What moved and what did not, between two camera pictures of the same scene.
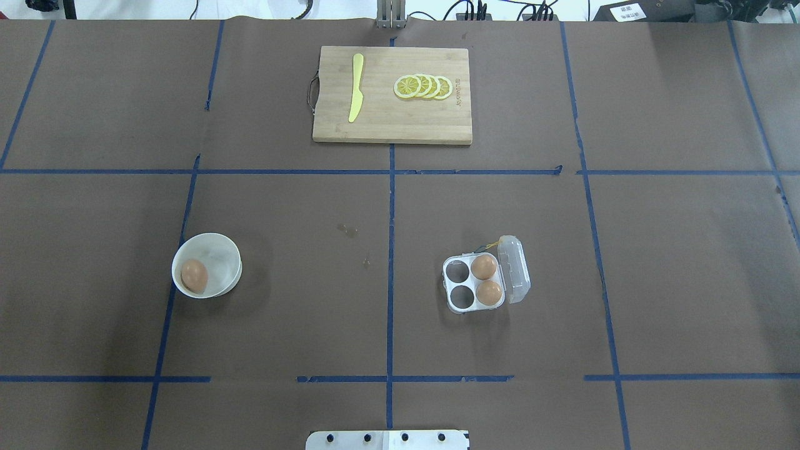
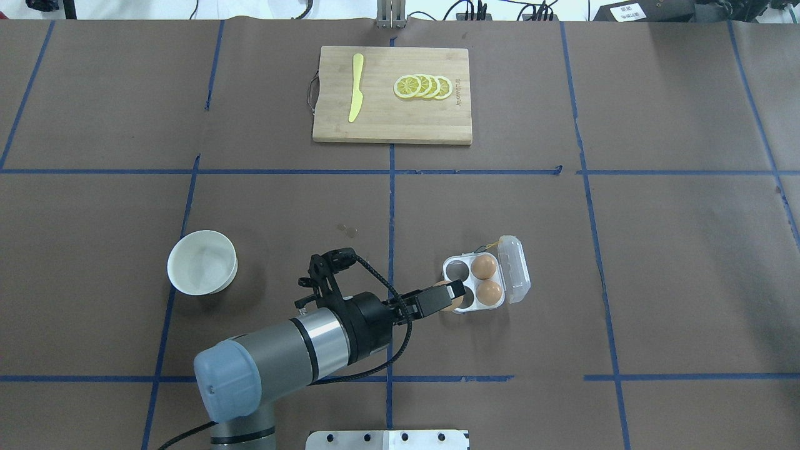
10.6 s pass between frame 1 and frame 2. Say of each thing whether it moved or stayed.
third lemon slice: stayed
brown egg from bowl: moved
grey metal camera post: stayed
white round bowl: stayed
